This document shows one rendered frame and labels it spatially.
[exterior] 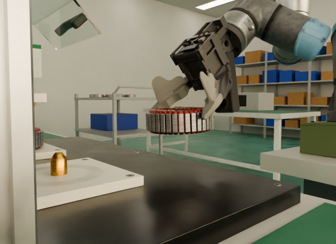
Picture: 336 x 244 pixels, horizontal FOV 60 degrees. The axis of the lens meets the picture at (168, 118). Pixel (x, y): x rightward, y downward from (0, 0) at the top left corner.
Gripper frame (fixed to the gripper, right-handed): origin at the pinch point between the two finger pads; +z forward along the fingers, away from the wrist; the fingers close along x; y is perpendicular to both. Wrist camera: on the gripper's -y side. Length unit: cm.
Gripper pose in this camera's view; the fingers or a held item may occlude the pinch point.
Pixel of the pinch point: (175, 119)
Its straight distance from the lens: 48.2
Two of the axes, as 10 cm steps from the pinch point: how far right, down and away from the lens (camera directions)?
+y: -5.1, -7.2, -4.7
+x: 6.5, 0.4, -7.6
